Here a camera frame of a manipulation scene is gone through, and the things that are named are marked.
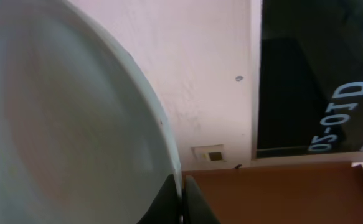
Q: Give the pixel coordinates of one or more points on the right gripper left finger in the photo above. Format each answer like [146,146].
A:
[165,208]

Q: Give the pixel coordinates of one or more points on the light blue plate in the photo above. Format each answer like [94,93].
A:
[83,136]

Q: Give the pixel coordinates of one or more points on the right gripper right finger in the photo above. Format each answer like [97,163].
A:
[196,210]

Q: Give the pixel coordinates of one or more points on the black window with lettering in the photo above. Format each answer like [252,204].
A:
[311,78]

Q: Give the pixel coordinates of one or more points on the white wall control panel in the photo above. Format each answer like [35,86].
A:
[209,153]

